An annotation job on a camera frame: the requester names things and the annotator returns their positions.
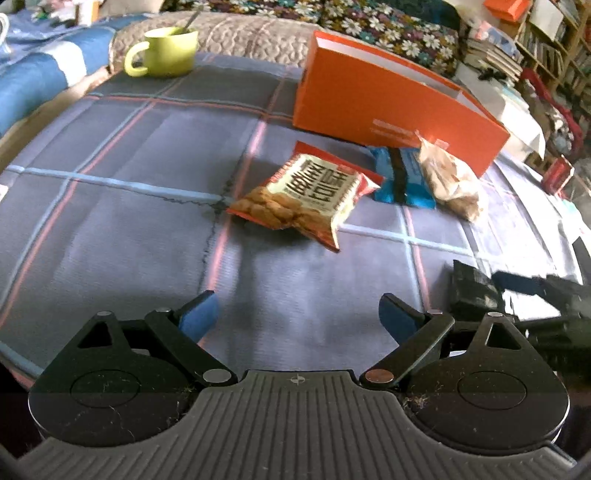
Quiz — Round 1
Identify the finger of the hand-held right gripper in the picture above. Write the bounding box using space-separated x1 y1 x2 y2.
450 259 505 319
492 271 561 299

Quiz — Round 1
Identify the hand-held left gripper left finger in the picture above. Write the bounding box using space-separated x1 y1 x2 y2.
74 290 239 387

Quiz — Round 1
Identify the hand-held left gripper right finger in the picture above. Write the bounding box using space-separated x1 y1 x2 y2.
359 292 533 389

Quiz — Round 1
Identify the red cream snack packet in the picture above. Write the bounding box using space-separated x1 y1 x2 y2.
226 141 385 253

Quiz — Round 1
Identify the orange cardboard box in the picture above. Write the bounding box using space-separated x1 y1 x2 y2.
292 30 511 179

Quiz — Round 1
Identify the clear beige snack packet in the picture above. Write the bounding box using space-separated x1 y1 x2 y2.
416 136 484 223

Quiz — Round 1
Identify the red box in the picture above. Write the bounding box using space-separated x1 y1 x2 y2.
540 157 577 195

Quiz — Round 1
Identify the plaid tablecloth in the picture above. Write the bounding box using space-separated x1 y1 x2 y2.
0 51 591 398

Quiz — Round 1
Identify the blue snack packet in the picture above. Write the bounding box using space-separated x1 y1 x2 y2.
367 145 437 210

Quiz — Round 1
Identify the white cloth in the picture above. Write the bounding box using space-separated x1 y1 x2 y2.
455 60 548 160

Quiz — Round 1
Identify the stack of books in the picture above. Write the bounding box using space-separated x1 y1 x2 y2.
462 23 525 82

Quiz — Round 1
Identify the wooden bookshelf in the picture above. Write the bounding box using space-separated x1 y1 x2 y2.
515 0 591 139

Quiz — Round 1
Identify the floral sofa cushion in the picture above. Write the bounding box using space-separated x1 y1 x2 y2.
321 0 463 77
159 0 327 25

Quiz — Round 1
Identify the green mug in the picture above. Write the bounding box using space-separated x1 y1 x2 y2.
124 27 199 78

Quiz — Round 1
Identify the orange box lid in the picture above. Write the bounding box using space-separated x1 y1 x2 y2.
482 0 533 23

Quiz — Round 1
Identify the quilted beige blanket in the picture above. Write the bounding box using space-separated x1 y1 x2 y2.
108 11 325 77

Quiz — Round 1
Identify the metal spoon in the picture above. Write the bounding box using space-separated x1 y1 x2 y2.
178 9 203 36

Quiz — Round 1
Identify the blue bedding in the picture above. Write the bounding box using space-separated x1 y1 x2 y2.
0 9 156 137

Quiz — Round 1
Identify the beige cushion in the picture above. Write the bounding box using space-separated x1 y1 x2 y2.
99 0 164 19

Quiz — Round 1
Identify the red strap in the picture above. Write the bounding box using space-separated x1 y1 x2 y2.
522 69 576 139

